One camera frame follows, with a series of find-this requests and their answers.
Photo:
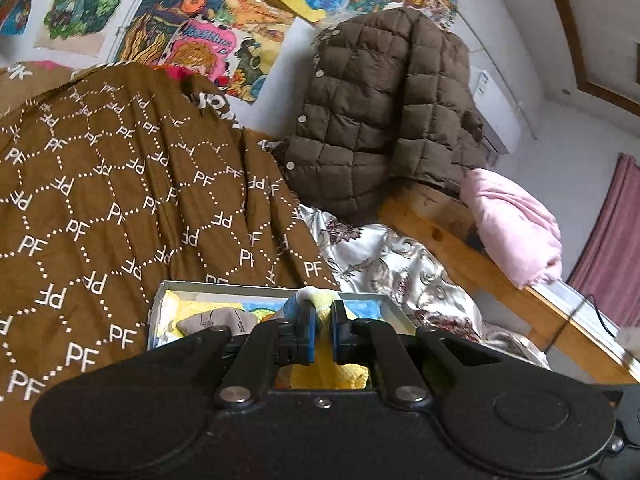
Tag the white floral satin quilt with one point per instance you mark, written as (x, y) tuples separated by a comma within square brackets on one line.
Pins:
[(374, 258)]

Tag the grey brown soft hat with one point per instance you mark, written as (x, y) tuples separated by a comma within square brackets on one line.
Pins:
[(239, 322)]

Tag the brown quilted puffer jacket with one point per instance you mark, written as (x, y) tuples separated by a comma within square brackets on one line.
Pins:
[(389, 102)]

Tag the white air conditioner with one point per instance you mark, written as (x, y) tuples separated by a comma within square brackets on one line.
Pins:
[(501, 126)]

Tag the orange landscape poster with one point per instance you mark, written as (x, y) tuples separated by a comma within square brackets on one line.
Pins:
[(261, 30)]

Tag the striped yellow knit hat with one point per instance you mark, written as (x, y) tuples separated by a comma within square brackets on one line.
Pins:
[(323, 373)]

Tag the brown PF patterned quilt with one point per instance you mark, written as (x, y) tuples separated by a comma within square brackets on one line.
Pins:
[(114, 180)]

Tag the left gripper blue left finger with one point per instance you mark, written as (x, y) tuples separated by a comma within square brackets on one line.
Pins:
[(297, 332)]

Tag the small folded paper picture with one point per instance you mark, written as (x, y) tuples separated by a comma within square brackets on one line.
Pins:
[(14, 16)]

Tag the blonde anime character poster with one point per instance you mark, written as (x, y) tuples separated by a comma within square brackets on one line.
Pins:
[(76, 26)]

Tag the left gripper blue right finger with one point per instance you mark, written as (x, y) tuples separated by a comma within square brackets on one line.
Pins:
[(349, 336)]

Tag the colourful striped bed sheet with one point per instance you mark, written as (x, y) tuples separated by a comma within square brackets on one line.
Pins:
[(15, 468)]

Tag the pink window curtain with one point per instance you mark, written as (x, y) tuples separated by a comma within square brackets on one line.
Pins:
[(608, 268)]

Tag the pink comic character poster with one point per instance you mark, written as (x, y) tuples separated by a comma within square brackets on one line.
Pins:
[(206, 48)]

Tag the dark swirl fire poster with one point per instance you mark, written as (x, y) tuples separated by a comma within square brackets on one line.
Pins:
[(152, 24)]

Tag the pink folded blanket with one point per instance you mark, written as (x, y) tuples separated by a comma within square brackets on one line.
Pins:
[(519, 233)]

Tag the metal tray with colourful picture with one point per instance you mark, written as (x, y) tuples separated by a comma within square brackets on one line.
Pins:
[(176, 300)]

